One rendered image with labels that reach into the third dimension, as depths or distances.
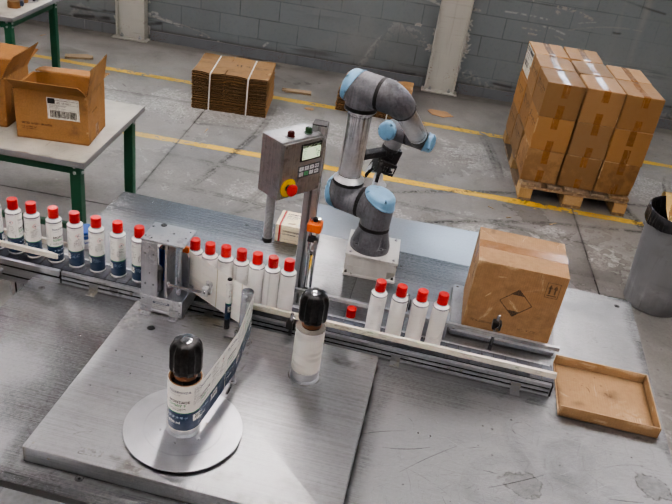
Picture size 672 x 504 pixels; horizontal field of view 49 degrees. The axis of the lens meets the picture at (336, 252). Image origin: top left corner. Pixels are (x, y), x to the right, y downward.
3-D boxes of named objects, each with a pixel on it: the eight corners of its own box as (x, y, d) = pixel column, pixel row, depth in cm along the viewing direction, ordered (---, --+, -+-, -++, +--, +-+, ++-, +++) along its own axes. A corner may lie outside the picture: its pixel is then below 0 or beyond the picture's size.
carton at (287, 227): (274, 240, 293) (276, 223, 289) (281, 226, 304) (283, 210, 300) (313, 248, 292) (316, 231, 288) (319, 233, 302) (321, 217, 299)
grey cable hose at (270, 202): (260, 242, 243) (265, 185, 232) (263, 237, 246) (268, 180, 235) (270, 244, 242) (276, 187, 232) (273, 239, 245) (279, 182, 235)
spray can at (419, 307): (402, 345, 238) (414, 293, 227) (404, 336, 242) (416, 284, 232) (418, 349, 237) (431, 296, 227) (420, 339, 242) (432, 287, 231)
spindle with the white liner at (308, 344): (285, 381, 216) (296, 297, 201) (293, 362, 223) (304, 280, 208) (315, 388, 215) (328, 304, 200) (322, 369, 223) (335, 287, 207)
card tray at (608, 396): (557, 415, 227) (561, 405, 225) (552, 363, 249) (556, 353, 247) (657, 438, 224) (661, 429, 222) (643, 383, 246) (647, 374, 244)
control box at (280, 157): (257, 188, 229) (262, 131, 219) (298, 177, 240) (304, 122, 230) (278, 202, 223) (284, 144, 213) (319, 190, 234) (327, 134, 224)
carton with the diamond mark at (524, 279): (460, 325, 257) (478, 259, 243) (463, 288, 278) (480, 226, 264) (547, 344, 254) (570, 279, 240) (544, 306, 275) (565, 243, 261)
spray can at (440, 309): (422, 348, 238) (435, 296, 227) (424, 339, 242) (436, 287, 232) (438, 352, 237) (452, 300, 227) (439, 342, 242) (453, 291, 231)
